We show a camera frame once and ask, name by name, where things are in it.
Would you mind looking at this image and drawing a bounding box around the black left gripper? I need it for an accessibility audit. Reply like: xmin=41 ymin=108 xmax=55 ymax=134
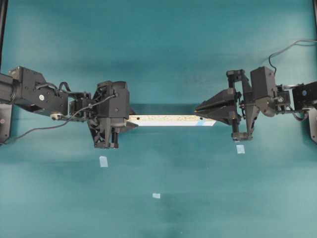
xmin=88 ymin=96 xmax=138 ymax=149

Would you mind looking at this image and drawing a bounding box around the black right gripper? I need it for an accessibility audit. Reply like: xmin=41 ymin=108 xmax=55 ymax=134
xmin=195 ymin=69 xmax=260 ymax=142

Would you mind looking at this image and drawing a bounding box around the white particle board plank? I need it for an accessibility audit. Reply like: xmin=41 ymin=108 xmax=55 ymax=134
xmin=125 ymin=115 xmax=216 ymax=126

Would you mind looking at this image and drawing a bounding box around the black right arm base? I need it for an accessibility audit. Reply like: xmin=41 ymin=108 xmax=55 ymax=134
xmin=308 ymin=108 xmax=317 ymax=143

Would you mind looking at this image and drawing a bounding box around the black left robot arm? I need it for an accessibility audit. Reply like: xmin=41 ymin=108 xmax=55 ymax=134
xmin=0 ymin=66 xmax=138 ymax=149

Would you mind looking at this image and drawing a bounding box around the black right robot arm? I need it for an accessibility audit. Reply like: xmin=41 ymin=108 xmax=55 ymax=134
xmin=194 ymin=66 xmax=317 ymax=141

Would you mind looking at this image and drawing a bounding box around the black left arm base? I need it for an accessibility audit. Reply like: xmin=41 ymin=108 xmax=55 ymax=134
xmin=0 ymin=104 xmax=12 ymax=144

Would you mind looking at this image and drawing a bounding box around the blue tape marker left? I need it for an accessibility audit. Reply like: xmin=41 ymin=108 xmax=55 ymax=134
xmin=99 ymin=156 xmax=108 ymax=168

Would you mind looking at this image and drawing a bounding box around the blue tape marker right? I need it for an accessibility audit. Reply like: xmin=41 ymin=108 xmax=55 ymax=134
xmin=236 ymin=144 xmax=245 ymax=154

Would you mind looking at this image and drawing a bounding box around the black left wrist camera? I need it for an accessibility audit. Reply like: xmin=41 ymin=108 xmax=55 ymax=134
xmin=93 ymin=81 xmax=130 ymax=119

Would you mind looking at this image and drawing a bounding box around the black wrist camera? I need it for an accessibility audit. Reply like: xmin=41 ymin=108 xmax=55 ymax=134
xmin=93 ymin=81 xmax=130 ymax=119
xmin=251 ymin=66 xmax=277 ymax=117

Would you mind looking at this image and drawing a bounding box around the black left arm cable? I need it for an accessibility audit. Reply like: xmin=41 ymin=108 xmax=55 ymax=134
xmin=0 ymin=95 xmax=117 ymax=146

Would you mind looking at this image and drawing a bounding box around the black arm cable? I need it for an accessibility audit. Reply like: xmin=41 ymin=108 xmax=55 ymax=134
xmin=0 ymin=95 xmax=117 ymax=146
xmin=268 ymin=39 xmax=317 ymax=74

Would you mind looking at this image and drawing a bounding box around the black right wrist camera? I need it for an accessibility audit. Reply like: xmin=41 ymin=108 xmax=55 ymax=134
xmin=251 ymin=66 xmax=277 ymax=117

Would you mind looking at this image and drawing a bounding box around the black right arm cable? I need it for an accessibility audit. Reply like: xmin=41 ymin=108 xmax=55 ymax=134
xmin=268 ymin=39 xmax=317 ymax=74

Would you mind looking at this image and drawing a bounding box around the black frame post left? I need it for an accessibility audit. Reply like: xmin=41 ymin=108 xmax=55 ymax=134
xmin=0 ymin=0 xmax=8 ymax=64

